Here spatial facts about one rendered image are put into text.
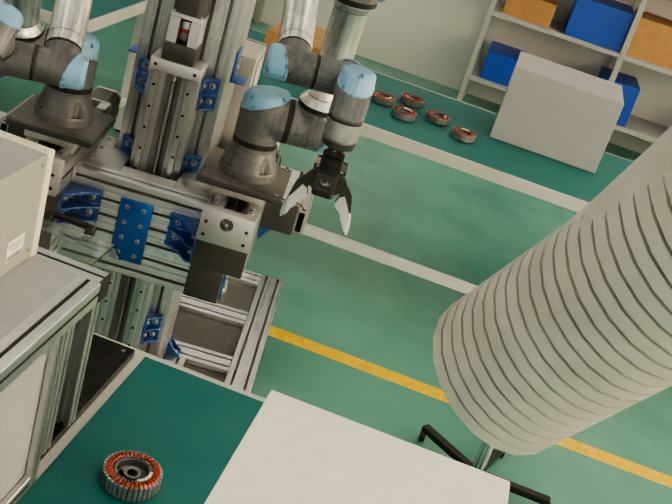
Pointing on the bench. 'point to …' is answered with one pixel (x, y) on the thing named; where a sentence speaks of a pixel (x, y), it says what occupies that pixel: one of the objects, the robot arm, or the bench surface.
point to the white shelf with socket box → (341, 464)
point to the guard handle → (70, 221)
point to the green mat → (153, 438)
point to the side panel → (26, 423)
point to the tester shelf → (43, 306)
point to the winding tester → (21, 197)
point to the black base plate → (96, 377)
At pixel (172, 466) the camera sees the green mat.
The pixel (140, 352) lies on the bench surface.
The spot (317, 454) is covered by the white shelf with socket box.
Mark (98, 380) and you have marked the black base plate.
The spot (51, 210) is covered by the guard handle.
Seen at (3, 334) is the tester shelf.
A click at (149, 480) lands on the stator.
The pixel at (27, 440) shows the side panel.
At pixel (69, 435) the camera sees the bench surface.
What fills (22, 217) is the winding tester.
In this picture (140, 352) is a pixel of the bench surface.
